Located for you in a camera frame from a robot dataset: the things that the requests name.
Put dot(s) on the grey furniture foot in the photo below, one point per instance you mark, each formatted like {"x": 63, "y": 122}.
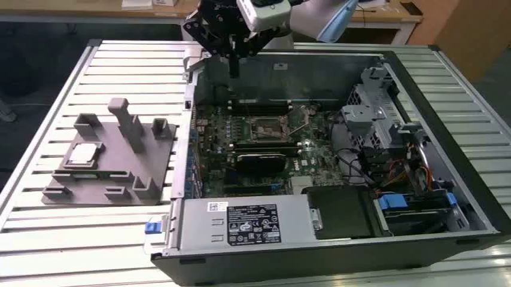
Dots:
{"x": 8, "y": 115}

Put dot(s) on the white sticker on case wall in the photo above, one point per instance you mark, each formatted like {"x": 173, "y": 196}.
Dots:
{"x": 281, "y": 66}

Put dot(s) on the grey metal drive cage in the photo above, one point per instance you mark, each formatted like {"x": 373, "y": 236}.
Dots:
{"x": 359, "y": 116}

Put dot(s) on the black rating label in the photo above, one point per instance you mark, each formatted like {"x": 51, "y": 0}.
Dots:
{"x": 254, "y": 224}

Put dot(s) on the green motherboard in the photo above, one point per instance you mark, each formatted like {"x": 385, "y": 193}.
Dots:
{"x": 319, "y": 167}

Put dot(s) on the grey plastic parts rack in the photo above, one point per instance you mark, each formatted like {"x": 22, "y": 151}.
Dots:
{"x": 111, "y": 155}

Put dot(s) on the black object on desk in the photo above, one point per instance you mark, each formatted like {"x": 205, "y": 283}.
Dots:
{"x": 411, "y": 7}

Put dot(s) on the small black graphics card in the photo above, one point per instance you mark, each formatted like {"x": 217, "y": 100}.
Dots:
{"x": 259, "y": 164}

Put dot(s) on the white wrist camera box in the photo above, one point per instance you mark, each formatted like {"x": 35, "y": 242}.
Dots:
{"x": 266, "y": 15}

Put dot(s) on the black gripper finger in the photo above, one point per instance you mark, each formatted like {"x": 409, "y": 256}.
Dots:
{"x": 258, "y": 42}
{"x": 199, "y": 30}

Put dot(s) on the thin metal locking lever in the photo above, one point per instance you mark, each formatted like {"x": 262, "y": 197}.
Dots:
{"x": 247, "y": 110}

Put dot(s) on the wooden desk white frame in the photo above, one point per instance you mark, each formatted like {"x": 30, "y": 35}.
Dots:
{"x": 60, "y": 10}

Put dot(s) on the small silver heat sink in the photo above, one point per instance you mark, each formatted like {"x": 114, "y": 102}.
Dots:
{"x": 302, "y": 183}

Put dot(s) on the black open PC case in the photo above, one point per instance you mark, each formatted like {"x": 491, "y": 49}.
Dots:
{"x": 279, "y": 263}

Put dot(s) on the small white box on desk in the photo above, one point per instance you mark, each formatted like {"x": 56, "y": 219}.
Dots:
{"x": 166, "y": 2}

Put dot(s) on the blue disk carrier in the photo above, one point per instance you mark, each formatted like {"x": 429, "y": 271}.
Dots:
{"x": 393, "y": 201}

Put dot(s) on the brown wooden cabinet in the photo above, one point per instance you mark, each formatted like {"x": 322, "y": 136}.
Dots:
{"x": 471, "y": 30}

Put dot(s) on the silver CPU chip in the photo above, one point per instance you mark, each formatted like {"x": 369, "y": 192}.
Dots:
{"x": 84, "y": 153}

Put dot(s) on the grey power supply unit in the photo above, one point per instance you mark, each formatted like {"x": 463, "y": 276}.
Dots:
{"x": 199, "y": 221}

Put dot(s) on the CPU socket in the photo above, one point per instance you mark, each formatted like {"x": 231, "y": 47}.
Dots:
{"x": 266, "y": 130}

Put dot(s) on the blue case latch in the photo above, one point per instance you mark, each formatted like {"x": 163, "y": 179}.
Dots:
{"x": 153, "y": 227}

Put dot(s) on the green RAM stick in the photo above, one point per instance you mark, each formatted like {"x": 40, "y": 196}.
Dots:
{"x": 104, "y": 174}

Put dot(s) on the long black expansion slot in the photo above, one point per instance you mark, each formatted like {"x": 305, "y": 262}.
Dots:
{"x": 263, "y": 148}

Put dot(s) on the RAM slot white clips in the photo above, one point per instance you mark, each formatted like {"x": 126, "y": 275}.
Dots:
{"x": 271, "y": 102}
{"x": 271, "y": 109}

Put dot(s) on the white barcode sticker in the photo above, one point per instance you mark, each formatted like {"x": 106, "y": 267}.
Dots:
{"x": 217, "y": 207}

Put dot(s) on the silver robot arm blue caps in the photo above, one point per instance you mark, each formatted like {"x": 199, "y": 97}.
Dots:
{"x": 307, "y": 21}

